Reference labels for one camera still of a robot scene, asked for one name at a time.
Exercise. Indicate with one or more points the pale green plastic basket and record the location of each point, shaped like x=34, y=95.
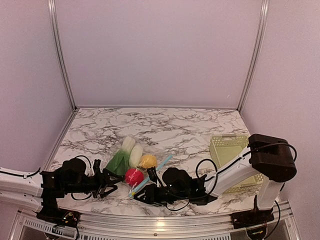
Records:
x=223, y=149

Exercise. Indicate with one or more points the fake bok choy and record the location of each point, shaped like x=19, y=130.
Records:
x=127, y=156

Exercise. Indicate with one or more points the aluminium frame post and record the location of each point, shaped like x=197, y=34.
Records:
x=262, y=24
x=59, y=51

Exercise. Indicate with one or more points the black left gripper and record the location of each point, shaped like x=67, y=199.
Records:
x=101, y=183

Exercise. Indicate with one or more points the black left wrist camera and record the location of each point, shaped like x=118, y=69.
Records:
x=96, y=166

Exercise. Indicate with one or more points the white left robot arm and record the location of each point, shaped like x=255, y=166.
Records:
x=40, y=190

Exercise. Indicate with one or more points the front aluminium table rail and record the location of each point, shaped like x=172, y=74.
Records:
x=93, y=226

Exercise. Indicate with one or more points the clear zip top bag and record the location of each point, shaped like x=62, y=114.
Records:
x=162, y=158

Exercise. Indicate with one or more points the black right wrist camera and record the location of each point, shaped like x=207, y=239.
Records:
x=152, y=173

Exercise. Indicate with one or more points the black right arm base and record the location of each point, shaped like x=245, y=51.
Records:
x=253, y=217

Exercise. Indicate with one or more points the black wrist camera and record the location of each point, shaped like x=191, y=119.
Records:
x=96, y=166
x=152, y=173

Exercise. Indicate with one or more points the left aluminium frame post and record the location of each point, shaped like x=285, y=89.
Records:
x=59, y=51

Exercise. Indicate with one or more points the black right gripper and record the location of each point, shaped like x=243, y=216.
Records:
x=148, y=195

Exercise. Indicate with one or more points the red fake apple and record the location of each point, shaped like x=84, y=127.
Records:
x=133, y=177

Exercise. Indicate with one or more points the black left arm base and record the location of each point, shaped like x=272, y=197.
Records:
x=51, y=213

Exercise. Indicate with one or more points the right aluminium frame post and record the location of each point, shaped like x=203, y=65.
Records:
x=262, y=24

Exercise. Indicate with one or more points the yellow fake fruit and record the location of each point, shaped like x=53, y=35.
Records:
x=148, y=161

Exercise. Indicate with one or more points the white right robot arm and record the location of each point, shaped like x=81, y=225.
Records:
x=271, y=156

